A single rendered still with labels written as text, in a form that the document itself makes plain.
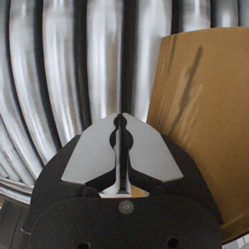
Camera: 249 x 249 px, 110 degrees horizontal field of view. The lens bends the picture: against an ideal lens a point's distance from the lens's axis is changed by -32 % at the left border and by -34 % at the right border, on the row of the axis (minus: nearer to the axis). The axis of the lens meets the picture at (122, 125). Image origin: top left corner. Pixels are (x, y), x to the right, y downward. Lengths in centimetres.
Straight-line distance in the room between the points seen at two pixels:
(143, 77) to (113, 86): 4
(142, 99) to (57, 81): 12
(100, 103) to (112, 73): 4
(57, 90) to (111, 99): 8
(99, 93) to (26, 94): 12
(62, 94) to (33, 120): 8
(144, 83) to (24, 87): 18
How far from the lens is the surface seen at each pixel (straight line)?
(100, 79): 17
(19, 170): 40
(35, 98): 22
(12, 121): 28
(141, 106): 19
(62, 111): 20
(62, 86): 18
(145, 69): 17
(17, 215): 72
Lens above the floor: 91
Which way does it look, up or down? 58 degrees down
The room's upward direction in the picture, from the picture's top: 175 degrees clockwise
